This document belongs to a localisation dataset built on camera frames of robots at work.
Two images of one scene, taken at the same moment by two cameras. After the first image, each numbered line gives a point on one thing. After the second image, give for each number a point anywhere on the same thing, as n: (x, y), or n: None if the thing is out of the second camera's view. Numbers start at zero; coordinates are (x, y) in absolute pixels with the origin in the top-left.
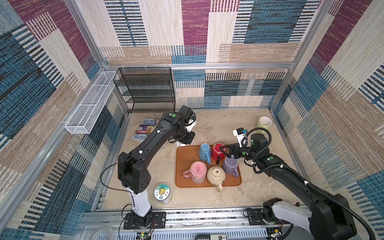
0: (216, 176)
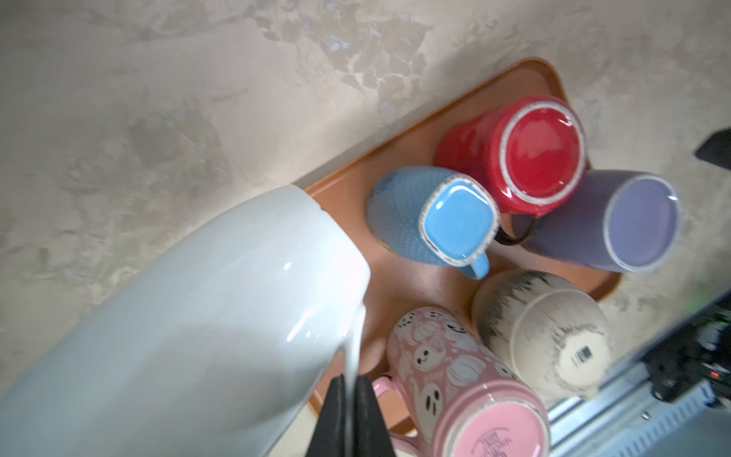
0: (551, 332)
